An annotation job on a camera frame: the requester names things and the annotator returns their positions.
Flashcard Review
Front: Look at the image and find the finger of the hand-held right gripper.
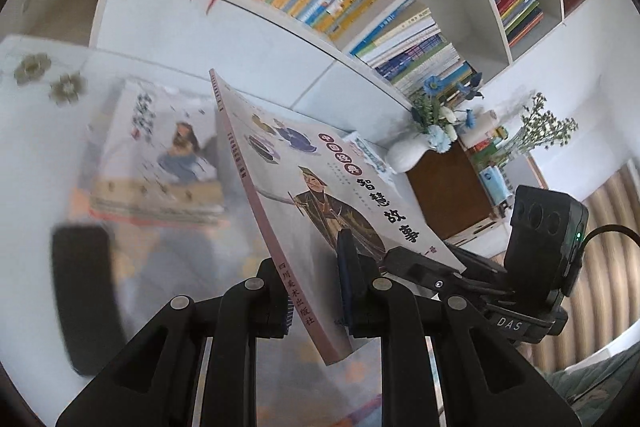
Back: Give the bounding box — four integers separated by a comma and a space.
384, 246, 512, 309

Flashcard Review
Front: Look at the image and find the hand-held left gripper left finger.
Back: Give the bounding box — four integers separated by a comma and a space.
55, 259, 296, 427

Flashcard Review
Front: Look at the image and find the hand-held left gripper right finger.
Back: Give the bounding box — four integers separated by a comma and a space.
336, 229, 583, 427

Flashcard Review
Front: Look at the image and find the beige illustrated robed figure book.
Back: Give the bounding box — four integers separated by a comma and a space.
209, 68, 468, 367

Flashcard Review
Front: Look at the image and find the row of blue white books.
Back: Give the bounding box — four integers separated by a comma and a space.
350, 0, 477, 98

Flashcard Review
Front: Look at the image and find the stack of red green books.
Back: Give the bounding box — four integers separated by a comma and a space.
494, 0, 546, 48

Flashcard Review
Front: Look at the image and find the blue packet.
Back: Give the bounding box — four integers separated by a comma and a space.
479, 167, 512, 204

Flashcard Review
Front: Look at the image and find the ginkgo leaf patterned table mat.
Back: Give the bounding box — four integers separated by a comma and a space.
70, 177, 396, 427

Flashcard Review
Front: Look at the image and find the small white flower sprig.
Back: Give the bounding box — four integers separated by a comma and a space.
500, 93, 579, 168

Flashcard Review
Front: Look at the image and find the white ceramic vase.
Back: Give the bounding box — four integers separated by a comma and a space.
387, 134, 437, 174

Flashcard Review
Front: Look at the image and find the white paper roll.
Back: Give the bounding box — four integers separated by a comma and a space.
460, 109, 501, 148

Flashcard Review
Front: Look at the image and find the grey green clothing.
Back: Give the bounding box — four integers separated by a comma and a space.
542, 347, 637, 425

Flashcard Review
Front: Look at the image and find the black smartphone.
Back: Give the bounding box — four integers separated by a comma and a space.
51, 223, 126, 376

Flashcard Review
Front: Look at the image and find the blue artificial flower bouquet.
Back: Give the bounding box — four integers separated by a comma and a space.
410, 74, 485, 154

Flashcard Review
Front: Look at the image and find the white book bearded figure cover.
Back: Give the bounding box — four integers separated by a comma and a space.
92, 79, 223, 188

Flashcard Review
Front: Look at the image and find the grey flower coaster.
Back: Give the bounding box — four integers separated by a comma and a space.
50, 74, 87, 106
14, 53, 51, 86

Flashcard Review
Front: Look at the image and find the black cable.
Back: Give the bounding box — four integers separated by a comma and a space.
567, 223, 640, 298

